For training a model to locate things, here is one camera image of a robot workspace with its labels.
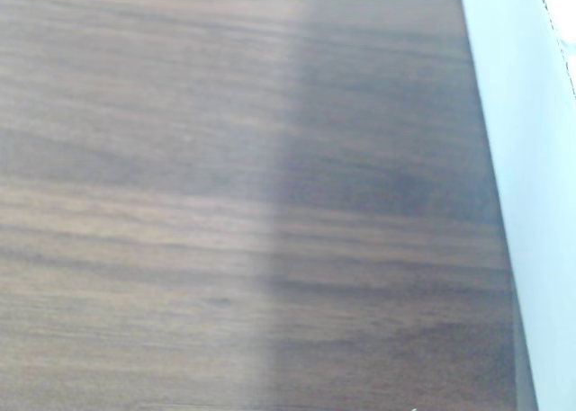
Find white backdrop sheet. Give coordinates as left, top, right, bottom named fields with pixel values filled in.
left=456, top=0, right=576, bottom=411

